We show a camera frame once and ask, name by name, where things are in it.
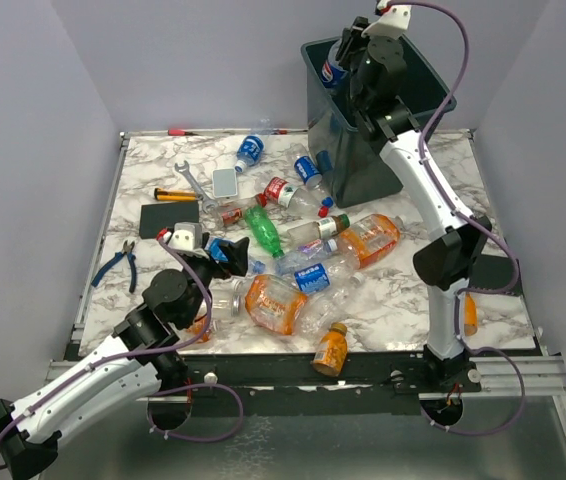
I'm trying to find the large orange label bottle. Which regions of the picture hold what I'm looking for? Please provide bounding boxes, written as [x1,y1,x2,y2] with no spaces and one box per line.
[336,214,401,270]

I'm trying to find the crushed orange label bottle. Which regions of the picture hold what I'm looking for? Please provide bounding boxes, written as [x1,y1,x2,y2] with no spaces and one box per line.
[243,274,308,336]

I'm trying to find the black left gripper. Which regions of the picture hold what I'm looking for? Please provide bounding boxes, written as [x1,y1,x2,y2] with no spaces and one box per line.
[182,233,249,327]

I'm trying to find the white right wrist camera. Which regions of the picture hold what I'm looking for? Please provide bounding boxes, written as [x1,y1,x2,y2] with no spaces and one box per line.
[362,1,412,39]

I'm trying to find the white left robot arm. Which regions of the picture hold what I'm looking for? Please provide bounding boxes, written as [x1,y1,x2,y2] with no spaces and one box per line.
[0,229,250,479]

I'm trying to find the green cap tea bottle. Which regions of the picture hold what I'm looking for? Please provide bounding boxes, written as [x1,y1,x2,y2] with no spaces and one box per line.
[284,214,350,244]

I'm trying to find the blue label crushed bottle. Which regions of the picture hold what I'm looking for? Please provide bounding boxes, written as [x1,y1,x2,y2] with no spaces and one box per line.
[207,238,267,274]

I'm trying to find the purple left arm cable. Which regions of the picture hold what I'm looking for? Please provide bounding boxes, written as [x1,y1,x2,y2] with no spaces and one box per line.
[0,234,214,471]

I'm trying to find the pepsi bottle beside bin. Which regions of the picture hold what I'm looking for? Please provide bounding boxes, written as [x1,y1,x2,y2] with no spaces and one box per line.
[290,143,331,196]

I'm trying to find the green plastic bottle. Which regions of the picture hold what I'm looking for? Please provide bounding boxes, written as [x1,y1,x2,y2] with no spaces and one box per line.
[243,205,284,259]

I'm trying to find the red label water bottle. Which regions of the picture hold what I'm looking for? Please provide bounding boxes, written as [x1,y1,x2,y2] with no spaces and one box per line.
[263,176,324,218]

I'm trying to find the blue handled pliers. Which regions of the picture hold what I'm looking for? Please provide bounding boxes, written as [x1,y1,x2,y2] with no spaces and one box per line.
[90,240,137,293]

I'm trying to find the red screwdriver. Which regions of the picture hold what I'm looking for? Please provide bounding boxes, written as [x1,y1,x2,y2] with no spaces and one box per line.
[167,128,197,137]

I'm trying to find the dark green plastic bin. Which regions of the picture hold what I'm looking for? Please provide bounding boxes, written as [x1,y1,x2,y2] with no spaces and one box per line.
[301,36,457,208]

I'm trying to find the yellow utility knife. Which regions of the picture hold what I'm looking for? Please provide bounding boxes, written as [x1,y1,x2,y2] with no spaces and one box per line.
[153,188,199,202]

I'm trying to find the clear jar bottle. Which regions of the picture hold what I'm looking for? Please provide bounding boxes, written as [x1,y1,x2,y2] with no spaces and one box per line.
[210,288,242,320]

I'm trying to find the silver wrench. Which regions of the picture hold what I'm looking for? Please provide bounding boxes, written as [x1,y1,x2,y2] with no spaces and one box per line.
[174,161,218,214]

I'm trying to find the orange juice bottle right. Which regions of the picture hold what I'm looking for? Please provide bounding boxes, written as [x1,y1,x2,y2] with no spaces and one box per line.
[464,294,478,337]

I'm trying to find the small orange juice bottle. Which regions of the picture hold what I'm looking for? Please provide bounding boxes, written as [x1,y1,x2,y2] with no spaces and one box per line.
[311,322,348,377]

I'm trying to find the blue label pepsi bottle centre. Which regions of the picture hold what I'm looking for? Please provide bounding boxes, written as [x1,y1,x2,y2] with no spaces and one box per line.
[293,255,359,294]

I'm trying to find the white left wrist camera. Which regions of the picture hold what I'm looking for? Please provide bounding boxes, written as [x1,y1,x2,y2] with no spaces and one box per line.
[165,222,203,252]

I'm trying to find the black flat box left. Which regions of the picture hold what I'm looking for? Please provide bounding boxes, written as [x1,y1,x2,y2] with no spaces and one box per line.
[139,201,199,240]

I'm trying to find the white grey power bank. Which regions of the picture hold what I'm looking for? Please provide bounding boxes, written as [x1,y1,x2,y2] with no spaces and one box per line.
[212,168,238,199]

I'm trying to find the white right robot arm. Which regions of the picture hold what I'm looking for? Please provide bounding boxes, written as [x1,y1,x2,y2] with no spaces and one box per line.
[336,1,492,391]

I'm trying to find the clear crushed bottle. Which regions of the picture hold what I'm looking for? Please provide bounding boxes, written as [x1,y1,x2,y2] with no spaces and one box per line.
[297,273,366,336]

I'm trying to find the black network switch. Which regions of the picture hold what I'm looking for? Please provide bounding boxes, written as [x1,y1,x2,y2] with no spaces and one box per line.
[469,254,524,297]

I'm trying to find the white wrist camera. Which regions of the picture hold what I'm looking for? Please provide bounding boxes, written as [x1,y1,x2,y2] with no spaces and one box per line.
[165,222,203,252]
[362,1,412,39]

